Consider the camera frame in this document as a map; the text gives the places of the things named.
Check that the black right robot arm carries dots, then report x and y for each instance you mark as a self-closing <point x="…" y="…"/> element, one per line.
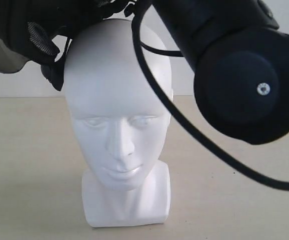
<point x="240" y="60"/>

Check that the black helmet with visor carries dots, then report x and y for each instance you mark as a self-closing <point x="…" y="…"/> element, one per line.
<point x="40" y="31"/>

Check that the white mannequin head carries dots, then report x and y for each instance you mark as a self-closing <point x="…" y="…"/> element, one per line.
<point x="120" y="126"/>

